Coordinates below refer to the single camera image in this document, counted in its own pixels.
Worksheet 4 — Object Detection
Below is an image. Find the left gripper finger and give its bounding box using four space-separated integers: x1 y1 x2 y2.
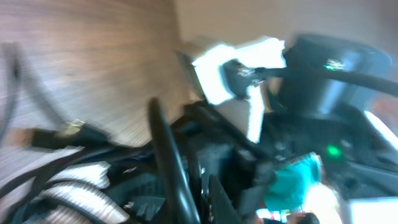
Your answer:
208 175 240 224

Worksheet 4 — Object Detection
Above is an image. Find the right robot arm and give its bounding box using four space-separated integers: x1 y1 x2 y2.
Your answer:
176 34 397 199

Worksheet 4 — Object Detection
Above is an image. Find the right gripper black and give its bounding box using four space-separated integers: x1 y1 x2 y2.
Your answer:
170 101 275 199

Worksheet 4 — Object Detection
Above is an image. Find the black cable bundle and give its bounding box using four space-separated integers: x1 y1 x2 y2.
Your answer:
0 42 203 224

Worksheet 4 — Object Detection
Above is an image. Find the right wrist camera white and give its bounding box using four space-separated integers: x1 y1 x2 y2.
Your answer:
175 36 286 143

